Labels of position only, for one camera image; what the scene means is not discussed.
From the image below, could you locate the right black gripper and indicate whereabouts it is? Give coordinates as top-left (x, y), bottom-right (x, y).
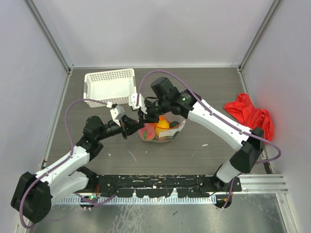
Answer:
top-left (138, 97), bottom-right (170, 123)

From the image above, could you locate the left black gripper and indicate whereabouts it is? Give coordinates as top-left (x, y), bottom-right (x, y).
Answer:
top-left (96, 115), bottom-right (144, 141)

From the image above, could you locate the pink yellow peach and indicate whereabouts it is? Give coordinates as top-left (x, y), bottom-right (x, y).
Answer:
top-left (139, 124), bottom-right (156, 141)

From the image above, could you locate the yellow lemon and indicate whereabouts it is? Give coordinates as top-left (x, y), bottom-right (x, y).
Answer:
top-left (155, 120), bottom-right (170, 137)

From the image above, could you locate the clear zip top bag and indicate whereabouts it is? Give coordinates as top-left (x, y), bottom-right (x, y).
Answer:
top-left (138, 114), bottom-right (186, 143)

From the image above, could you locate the dark green avocado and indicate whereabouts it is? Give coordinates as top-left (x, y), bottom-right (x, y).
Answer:
top-left (169, 121), bottom-right (179, 129)

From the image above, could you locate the orange fruit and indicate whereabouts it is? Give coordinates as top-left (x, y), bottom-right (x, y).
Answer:
top-left (151, 116), bottom-right (169, 129)

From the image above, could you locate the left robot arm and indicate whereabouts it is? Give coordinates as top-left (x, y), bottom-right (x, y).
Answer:
top-left (11, 115), bottom-right (144, 229)

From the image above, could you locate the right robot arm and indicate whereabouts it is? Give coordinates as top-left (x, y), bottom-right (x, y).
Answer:
top-left (129, 77), bottom-right (264, 191)

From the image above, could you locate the white plastic basket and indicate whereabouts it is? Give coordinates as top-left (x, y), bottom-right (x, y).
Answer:
top-left (83, 68), bottom-right (137, 108)

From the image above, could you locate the red cloth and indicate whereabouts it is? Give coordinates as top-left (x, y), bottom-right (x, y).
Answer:
top-left (224, 93), bottom-right (274, 141)

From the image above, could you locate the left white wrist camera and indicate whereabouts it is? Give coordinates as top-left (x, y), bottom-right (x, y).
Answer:
top-left (106, 102), bottom-right (125, 126)

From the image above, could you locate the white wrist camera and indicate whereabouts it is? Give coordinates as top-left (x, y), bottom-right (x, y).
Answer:
top-left (106, 102), bottom-right (125, 126)
top-left (128, 93), bottom-right (147, 114)

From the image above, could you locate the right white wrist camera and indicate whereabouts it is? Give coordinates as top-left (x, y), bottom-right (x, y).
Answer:
top-left (128, 93), bottom-right (147, 114)

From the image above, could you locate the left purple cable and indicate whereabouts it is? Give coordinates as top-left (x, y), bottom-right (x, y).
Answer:
top-left (19, 99), bottom-right (116, 229)

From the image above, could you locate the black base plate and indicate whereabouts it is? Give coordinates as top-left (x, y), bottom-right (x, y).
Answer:
top-left (69, 174), bottom-right (242, 199)

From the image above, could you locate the white slotted cable duct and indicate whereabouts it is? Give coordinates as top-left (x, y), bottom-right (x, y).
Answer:
top-left (57, 194), bottom-right (216, 205)

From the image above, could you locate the left aluminium frame post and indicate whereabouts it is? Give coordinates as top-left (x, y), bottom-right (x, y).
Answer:
top-left (24, 0), bottom-right (74, 73)

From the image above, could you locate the aluminium frame post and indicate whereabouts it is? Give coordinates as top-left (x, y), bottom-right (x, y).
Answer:
top-left (24, 0), bottom-right (74, 73)
top-left (238, 0), bottom-right (283, 73)

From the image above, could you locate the right aluminium frame post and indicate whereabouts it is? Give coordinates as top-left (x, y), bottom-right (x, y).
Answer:
top-left (238, 0), bottom-right (283, 73)

